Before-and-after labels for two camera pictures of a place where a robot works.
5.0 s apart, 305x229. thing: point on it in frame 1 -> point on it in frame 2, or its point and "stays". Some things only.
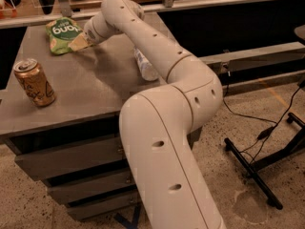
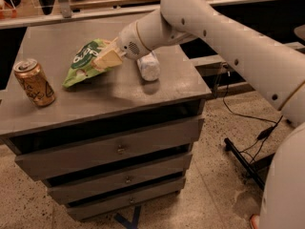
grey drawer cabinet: x=75 y=141 stays
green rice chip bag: x=62 y=31 -> x=82 y=67
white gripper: x=91 y=33 -> x=130 y=44
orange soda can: x=35 y=82 stays
